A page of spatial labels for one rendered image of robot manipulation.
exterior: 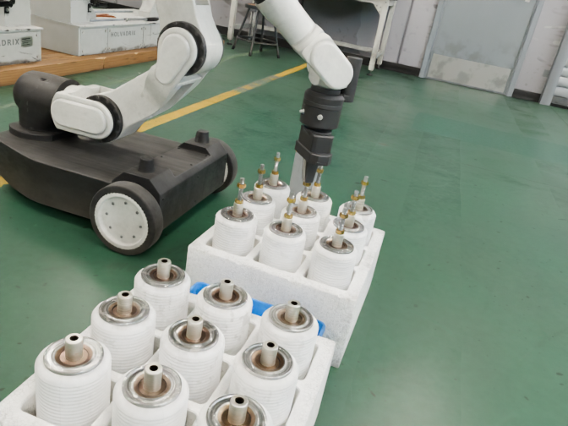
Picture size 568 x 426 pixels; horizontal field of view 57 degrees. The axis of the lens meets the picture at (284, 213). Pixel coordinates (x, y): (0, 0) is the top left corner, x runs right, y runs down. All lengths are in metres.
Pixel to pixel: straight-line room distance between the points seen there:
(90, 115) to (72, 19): 2.10
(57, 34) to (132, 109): 2.19
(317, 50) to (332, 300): 0.51
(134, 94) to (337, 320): 0.88
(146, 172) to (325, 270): 0.60
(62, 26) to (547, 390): 3.27
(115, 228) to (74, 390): 0.79
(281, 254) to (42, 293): 0.57
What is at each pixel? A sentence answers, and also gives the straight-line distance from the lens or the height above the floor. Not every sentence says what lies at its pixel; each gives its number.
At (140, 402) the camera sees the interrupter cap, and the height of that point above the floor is 0.25.
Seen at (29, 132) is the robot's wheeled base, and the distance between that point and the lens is 1.81.
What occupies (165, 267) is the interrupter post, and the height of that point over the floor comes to 0.27.
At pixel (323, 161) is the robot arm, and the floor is 0.40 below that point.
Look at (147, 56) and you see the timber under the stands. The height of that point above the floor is 0.04.
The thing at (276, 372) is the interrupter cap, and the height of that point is 0.25.
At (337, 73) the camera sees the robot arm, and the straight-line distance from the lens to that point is 1.11.
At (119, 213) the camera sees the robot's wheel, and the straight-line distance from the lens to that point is 1.45.
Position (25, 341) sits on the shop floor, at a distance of 1.21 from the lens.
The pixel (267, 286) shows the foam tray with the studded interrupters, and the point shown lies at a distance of 1.14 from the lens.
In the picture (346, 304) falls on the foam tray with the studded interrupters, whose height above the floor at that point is 0.17.
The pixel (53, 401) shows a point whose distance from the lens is 0.77.
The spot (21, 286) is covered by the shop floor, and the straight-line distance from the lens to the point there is 1.37.
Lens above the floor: 0.75
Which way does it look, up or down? 24 degrees down
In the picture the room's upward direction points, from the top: 11 degrees clockwise
